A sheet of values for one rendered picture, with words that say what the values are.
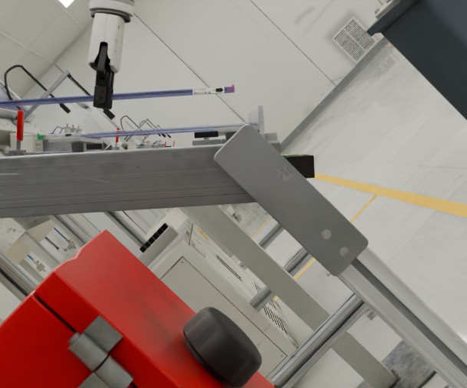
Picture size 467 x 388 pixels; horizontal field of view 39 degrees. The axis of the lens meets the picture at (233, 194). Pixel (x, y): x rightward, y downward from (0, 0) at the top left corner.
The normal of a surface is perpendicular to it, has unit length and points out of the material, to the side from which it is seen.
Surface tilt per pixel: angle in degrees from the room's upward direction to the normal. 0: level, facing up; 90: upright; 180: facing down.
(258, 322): 90
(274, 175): 90
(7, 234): 90
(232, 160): 90
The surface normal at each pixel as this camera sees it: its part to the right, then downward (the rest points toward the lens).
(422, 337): 0.04, 0.07
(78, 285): 0.70, -0.72
